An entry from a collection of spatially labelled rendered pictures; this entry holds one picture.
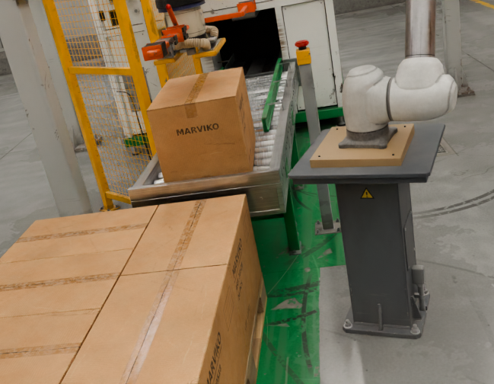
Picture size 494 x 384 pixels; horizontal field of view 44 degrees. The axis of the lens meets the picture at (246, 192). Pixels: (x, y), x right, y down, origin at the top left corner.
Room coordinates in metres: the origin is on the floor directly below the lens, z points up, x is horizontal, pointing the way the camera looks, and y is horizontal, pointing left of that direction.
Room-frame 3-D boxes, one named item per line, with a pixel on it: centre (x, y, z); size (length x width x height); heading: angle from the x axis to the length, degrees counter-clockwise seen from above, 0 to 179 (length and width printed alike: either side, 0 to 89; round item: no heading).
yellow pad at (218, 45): (2.88, 0.03, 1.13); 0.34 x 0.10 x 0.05; 170
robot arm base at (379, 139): (2.16, -0.50, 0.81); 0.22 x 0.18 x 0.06; 148
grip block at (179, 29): (2.65, 0.17, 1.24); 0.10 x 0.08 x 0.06; 80
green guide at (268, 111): (4.00, -0.35, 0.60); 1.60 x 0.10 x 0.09; 170
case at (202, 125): (2.89, 0.13, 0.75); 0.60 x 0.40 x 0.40; 173
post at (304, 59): (3.03, -0.41, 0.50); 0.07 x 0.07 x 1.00; 80
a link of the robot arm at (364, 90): (2.14, -0.50, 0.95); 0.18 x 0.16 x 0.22; 60
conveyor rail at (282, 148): (3.64, -0.35, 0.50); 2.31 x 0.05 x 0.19; 170
